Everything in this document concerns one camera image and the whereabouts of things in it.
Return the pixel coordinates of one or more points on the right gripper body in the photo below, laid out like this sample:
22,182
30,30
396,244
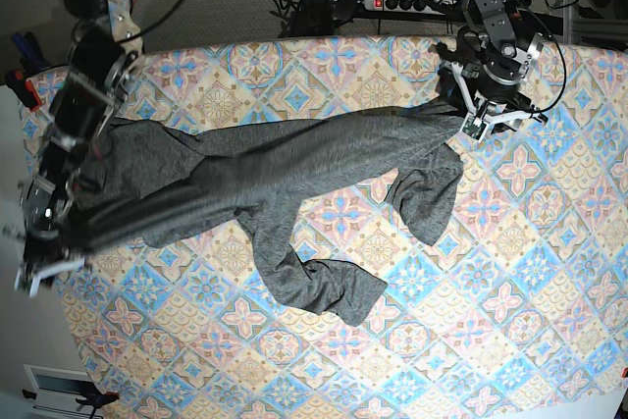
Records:
44,259

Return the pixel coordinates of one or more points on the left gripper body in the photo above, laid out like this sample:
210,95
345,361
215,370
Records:
483,102

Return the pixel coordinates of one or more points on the grey t-shirt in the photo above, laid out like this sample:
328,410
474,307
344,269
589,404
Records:
164,185

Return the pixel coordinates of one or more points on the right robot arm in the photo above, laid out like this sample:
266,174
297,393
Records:
69,206

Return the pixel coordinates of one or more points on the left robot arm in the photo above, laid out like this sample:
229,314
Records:
493,58

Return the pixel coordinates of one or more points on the white floor vent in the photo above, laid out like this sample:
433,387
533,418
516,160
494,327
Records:
57,390

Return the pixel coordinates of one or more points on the black clamp lower left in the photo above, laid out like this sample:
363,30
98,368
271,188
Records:
93,398

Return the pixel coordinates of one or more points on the red black clamp upper left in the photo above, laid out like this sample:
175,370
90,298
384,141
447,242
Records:
23,88

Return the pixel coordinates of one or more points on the patterned tablecloth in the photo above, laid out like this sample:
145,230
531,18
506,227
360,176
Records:
521,303

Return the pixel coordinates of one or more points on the blue handled clamp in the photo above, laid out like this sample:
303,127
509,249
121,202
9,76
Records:
32,58

